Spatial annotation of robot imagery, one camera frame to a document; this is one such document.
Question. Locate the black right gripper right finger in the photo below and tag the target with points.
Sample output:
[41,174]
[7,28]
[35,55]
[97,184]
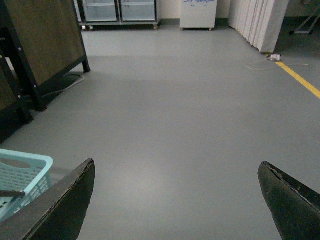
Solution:
[295,208]

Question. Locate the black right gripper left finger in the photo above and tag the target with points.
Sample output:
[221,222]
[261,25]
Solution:
[59,213]

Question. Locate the light blue plastic basket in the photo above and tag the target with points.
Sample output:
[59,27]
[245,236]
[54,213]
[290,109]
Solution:
[23,178]

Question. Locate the white power strip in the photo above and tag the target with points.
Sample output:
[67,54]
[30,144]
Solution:
[275,57]

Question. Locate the wooden panel black-framed shelf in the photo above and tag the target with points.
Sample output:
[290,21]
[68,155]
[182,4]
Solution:
[40,42]

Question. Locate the metal stand legs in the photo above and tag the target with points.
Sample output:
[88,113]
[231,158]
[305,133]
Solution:
[315,16]

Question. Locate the white folding curtain partition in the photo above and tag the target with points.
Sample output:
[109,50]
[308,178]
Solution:
[258,21]

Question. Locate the glass door refrigerator cabinet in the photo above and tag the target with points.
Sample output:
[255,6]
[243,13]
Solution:
[96,13]

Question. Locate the white chest freezer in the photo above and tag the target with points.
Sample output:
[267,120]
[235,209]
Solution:
[198,14]

